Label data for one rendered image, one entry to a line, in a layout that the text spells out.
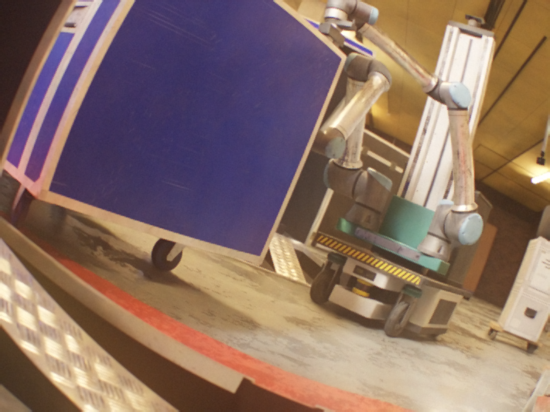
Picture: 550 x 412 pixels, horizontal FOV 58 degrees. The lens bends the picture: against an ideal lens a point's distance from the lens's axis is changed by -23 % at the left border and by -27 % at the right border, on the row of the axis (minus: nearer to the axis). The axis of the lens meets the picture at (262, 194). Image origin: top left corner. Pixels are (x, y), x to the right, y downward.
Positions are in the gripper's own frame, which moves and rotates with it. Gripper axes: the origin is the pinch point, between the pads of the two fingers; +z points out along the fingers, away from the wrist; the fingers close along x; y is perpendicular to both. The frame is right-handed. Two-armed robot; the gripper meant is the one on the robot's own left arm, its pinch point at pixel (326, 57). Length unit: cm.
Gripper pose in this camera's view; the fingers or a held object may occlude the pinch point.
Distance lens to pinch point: 224.6
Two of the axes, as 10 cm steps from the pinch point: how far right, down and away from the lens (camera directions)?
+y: -8.2, -1.6, 5.5
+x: -5.1, -2.2, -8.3
